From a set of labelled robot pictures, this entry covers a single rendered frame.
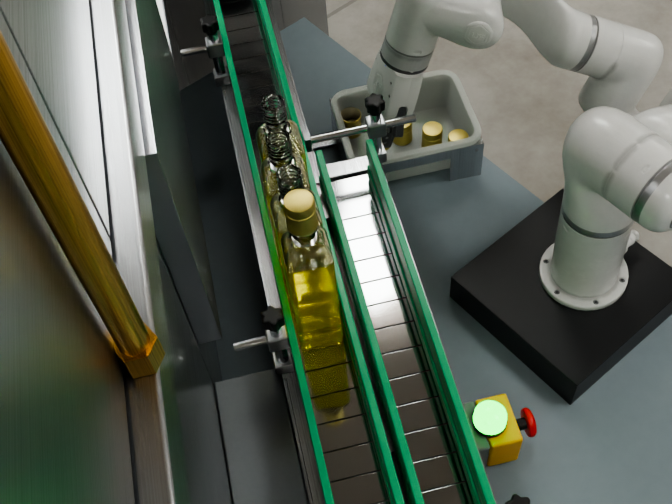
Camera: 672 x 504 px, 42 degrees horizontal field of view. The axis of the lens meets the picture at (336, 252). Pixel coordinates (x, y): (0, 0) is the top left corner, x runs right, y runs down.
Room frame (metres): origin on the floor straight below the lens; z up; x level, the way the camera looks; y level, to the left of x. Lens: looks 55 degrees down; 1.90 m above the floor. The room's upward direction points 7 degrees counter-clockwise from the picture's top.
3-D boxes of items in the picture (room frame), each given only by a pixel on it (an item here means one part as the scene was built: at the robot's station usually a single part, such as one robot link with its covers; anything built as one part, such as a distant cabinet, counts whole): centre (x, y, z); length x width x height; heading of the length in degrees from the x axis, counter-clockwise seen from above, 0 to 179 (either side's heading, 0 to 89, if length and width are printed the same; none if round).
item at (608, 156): (0.66, -0.35, 1.05); 0.13 x 0.10 x 0.16; 32
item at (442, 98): (1.00, -0.14, 0.80); 0.22 x 0.17 x 0.09; 97
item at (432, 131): (0.99, -0.18, 0.79); 0.04 x 0.04 x 0.04
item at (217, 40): (1.08, 0.18, 0.94); 0.07 x 0.04 x 0.13; 97
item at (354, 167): (0.87, -0.04, 0.85); 0.09 x 0.04 x 0.07; 97
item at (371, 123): (0.87, -0.06, 0.95); 0.17 x 0.03 x 0.12; 97
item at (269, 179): (0.70, 0.05, 0.99); 0.06 x 0.06 x 0.21; 7
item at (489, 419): (0.45, -0.17, 0.84); 0.04 x 0.04 x 0.03
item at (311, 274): (0.59, 0.03, 0.99); 0.06 x 0.06 x 0.21; 6
